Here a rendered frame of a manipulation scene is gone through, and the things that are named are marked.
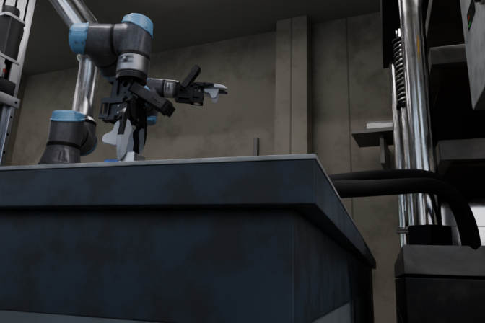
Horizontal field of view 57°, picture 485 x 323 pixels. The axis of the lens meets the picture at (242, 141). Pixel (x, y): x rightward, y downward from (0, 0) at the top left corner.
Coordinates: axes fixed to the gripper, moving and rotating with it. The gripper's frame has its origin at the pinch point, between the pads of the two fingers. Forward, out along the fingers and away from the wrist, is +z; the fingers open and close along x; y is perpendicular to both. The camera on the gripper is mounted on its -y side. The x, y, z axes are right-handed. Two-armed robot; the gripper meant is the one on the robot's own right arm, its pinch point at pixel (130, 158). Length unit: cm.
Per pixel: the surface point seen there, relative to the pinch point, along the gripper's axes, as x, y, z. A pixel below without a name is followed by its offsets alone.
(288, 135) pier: -291, 25, -97
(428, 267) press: -18, -62, 21
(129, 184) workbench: 52, -33, 17
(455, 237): -64, -73, 11
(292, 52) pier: -291, 22, -178
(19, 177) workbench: 52, -22, 16
